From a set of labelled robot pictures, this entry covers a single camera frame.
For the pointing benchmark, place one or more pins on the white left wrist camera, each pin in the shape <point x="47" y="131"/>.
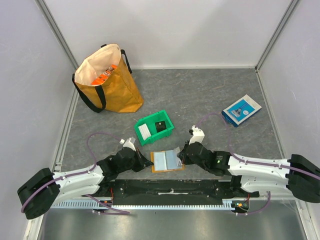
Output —
<point x="129" y="143"/>

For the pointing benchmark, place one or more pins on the orange leather card holder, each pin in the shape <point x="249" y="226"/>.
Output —
<point x="163" y="161"/>

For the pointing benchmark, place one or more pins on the blue white box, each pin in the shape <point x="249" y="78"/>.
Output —
<point x="241" y="110"/>

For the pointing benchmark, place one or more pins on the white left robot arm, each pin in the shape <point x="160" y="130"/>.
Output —
<point x="47" y="188"/>

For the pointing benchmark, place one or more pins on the white card stack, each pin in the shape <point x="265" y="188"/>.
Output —
<point x="144" y="131"/>

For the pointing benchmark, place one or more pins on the orange snack packet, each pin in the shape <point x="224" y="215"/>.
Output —
<point x="104" y="76"/>

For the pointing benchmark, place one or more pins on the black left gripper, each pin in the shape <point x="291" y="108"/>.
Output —
<point x="141" y="160"/>

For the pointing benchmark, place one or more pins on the green plastic bin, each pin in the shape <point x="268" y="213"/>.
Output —
<point x="150" y="120"/>

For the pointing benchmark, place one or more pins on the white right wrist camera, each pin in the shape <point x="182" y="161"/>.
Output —
<point x="197" y="135"/>

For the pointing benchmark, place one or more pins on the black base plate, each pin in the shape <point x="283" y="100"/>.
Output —
<point x="208" y="187"/>

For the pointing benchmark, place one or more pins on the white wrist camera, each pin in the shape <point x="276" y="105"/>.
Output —
<point x="197" y="135"/>
<point x="129" y="143"/>

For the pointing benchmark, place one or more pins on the small black device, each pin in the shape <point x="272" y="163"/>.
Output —
<point x="160" y="126"/>

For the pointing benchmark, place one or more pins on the white slotted cable duct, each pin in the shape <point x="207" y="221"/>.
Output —
<point x="89" y="204"/>

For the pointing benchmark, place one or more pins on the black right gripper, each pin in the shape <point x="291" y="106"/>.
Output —
<point x="188" y="152"/>

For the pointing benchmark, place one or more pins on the brown tote bag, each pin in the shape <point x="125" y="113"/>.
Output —
<point x="119" y="93"/>

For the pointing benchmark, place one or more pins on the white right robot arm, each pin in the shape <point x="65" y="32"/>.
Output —
<point x="296" y="176"/>

